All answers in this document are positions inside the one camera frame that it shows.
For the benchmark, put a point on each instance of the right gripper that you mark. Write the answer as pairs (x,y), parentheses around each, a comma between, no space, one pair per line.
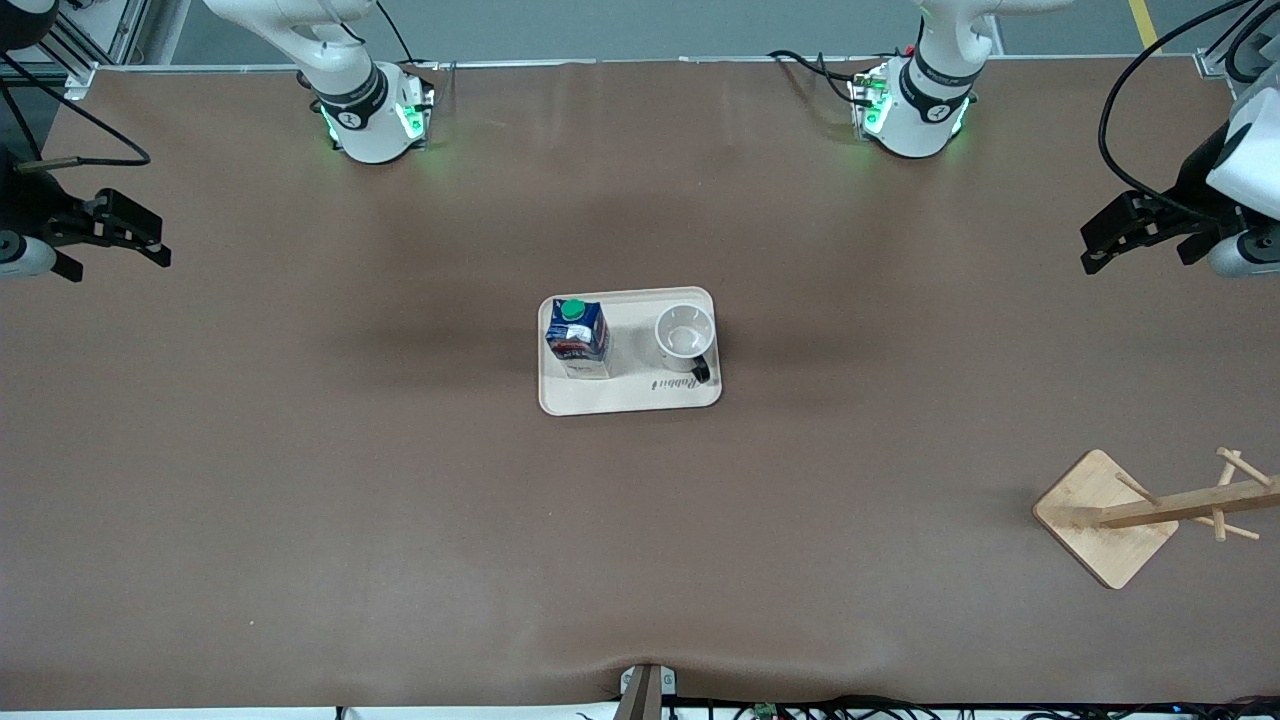
(22,207)

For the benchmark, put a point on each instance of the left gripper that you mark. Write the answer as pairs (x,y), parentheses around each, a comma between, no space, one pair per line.
(1193,192)

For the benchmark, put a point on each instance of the blue milk carton green cap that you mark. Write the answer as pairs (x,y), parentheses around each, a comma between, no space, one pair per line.
(580,340)

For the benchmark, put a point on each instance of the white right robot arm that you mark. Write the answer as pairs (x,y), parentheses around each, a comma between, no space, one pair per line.
(360,110)

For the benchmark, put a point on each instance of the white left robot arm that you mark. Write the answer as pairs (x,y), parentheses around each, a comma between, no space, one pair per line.
(930,110)

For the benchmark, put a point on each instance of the wooden cup rack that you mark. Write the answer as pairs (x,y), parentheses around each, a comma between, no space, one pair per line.
(1100,520)

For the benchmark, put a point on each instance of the brown table mat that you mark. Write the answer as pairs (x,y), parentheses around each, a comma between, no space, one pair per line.
(300,450)

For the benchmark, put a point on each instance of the cream plastic tray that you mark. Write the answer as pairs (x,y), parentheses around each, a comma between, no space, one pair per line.
(640,395)

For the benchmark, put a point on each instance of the aluminium frame profile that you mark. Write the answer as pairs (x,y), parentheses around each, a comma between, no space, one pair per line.
(1210,62)
(130,30)

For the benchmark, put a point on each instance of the table edge camera mount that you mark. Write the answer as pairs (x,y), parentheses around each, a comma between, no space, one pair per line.
(640,695)

